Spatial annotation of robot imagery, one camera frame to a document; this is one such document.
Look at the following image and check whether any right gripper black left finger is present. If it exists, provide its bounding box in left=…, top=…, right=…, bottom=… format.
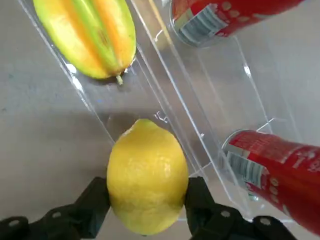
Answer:
left=0, top=176, right=112, bottom=240

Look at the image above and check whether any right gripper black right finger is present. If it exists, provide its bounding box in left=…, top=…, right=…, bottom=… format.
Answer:
left=184, top=176, right=309, bottom=240

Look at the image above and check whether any yellow lemon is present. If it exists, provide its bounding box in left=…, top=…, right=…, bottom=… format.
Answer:
left=106, top=118, right=190, bottom=236

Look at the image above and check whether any red drink bottle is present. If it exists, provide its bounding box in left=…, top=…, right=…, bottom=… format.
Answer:
left=222, top=129, right=320, bottom=236
left=169, top=0, right=311, bottom=48

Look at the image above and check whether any clear acrylic tiered rack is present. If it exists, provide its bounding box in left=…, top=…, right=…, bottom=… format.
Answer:
left=17, top=0, right=320, bottom=223

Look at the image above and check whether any yellow green starfruit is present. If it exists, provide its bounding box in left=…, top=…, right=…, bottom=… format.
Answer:
left=32, top=0, right=138, bottom=86

